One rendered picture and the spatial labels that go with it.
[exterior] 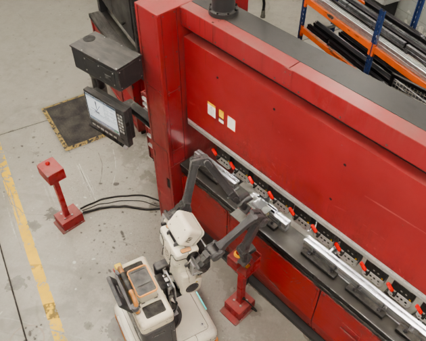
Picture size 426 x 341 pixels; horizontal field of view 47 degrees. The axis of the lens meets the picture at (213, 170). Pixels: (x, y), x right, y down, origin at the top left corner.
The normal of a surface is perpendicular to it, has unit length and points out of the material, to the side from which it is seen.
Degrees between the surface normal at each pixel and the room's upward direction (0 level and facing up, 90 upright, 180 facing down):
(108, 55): 1
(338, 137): 90
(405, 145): 90
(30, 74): 0
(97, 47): 0
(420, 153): 90
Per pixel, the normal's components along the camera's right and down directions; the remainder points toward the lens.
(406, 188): -0.74, 0.49
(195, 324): 0.00, -0.69
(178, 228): -0.66, -0.21
